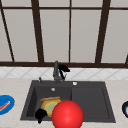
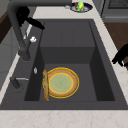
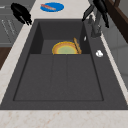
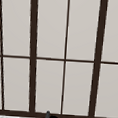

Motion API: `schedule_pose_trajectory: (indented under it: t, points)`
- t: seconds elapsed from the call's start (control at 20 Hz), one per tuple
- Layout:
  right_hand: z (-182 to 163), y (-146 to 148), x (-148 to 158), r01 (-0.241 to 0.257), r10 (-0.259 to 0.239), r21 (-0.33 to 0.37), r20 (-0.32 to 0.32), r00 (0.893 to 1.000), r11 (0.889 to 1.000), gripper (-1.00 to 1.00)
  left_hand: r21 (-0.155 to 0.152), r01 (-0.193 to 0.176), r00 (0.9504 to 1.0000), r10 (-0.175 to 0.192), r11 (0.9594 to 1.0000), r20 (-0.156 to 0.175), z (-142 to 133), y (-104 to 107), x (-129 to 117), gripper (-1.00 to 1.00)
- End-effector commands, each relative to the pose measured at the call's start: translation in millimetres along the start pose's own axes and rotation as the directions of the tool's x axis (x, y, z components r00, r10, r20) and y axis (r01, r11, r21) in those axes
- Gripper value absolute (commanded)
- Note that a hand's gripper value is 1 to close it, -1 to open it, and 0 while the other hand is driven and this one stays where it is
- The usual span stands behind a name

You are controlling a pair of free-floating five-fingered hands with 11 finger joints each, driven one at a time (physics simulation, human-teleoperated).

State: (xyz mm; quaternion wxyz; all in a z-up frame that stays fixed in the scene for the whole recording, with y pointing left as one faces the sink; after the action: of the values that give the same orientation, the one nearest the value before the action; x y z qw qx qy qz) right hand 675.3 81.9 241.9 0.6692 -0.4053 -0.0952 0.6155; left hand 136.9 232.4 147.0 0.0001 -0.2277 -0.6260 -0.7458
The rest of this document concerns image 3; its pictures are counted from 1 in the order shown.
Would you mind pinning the blue plate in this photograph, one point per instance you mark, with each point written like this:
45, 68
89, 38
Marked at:
58, 8

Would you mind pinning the grey metal tap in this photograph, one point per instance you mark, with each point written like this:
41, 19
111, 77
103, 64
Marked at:
95, 28

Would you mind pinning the brown bread stick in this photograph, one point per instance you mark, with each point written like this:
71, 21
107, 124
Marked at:
77, 45

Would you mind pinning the dark grey sink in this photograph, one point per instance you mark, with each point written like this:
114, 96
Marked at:
60, 80

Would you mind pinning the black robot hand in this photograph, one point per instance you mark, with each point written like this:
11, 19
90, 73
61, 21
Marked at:
100, 8
20, 13

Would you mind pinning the small white round thing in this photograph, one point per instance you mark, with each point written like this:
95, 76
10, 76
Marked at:
99, 53

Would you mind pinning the yellow green plate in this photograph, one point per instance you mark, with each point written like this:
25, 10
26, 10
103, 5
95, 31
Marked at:
65, 49

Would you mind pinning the orange sausage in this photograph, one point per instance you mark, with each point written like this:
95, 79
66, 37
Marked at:
49, 6

